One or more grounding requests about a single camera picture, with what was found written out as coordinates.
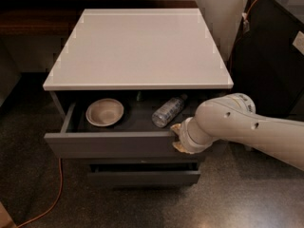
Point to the grey drawer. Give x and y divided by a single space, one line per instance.
143 160
133 136
144 174

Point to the clear plastic water bottle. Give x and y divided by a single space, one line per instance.
168 111

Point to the grey top drawer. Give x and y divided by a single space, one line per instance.
133 136

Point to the white bowl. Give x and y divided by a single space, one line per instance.
104 112

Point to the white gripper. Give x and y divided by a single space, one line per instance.
185 139

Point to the grey middle drawer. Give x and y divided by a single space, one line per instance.
143 160

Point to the grey bottom drawer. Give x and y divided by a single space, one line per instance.
144 174

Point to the grey drawer cabinet white top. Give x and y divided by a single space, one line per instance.
156 50

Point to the dark wooden shelf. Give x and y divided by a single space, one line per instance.
59 17

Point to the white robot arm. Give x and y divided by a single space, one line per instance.
233 118

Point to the green can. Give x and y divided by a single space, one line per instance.
139 97

